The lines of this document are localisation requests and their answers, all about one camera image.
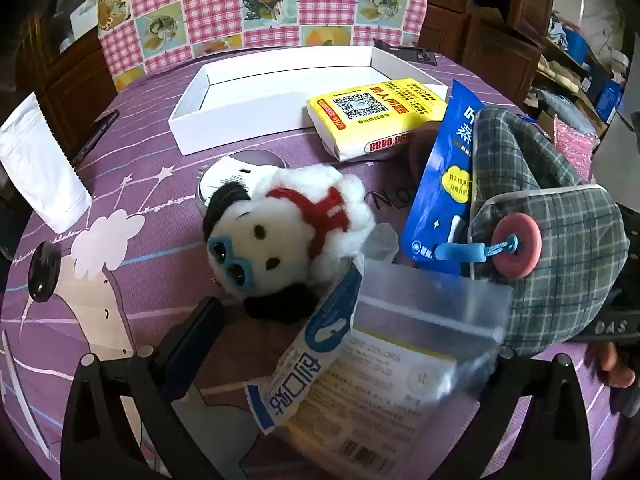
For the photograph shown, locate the purple printed tablecloth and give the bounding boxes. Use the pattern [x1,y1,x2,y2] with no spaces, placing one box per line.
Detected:
[0,45,640,480]

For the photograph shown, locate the clear zip bag with card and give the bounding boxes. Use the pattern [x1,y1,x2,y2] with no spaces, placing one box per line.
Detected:
[270,255,516,480]

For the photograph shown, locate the black phone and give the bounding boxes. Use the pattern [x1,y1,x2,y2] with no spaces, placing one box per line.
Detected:
[70,109,121,166]

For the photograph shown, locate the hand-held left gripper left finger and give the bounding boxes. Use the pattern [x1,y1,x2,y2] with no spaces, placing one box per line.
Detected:
[60,296,224,480]

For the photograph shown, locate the plaid fabric pouch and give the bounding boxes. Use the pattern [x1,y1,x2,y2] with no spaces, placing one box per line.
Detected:
[467,107,631,358]

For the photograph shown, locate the black round object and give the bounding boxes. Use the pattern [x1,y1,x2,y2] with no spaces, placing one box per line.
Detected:
[27,242,62,303]

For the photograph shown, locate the white cardboard box tray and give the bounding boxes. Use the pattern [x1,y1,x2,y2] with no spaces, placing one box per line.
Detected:
[167,46,448,157]

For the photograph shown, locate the white blue bandage packet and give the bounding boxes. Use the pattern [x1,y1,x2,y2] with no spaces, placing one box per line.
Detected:
[243,260,363,436]

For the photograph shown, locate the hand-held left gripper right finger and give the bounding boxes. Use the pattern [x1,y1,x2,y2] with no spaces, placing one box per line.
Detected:
[435,347,593,480]

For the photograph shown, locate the black plastic clip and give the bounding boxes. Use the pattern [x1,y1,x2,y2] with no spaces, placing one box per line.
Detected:
[372,39,438,66]

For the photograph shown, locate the panda plush toy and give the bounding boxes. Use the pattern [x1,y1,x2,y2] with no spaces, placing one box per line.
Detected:
[201,164,377,320]

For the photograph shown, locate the cluttered storage shelf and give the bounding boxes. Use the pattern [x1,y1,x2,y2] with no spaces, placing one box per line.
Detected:
[530,10,640,126]

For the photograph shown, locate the pink glitter sponge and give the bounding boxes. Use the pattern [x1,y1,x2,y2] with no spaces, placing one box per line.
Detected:
[552,115,601,183]

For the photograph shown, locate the person's right hand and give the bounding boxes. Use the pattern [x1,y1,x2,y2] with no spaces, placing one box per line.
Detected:
[586,341,640,391]

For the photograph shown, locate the blue packet with yellow cloud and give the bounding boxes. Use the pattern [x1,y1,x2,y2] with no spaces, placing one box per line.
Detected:
[402,79,488,277]

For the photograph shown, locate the yellow tissue pack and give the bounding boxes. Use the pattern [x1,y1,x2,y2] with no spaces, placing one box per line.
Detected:
[306,78,448,162]

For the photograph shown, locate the white cloth bag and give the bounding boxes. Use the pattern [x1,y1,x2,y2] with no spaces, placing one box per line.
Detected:
[0,91,93,235]

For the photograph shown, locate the wooden cabinet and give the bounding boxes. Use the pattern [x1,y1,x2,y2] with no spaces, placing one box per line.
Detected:
[15,10,121,161]
[420,0,556,106]

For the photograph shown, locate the pink checked printed cloth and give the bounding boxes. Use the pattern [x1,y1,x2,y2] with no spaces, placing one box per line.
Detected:
[97,0,428,93]

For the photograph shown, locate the round white tin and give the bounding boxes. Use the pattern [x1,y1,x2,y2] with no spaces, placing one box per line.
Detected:
[196,150,291,208]

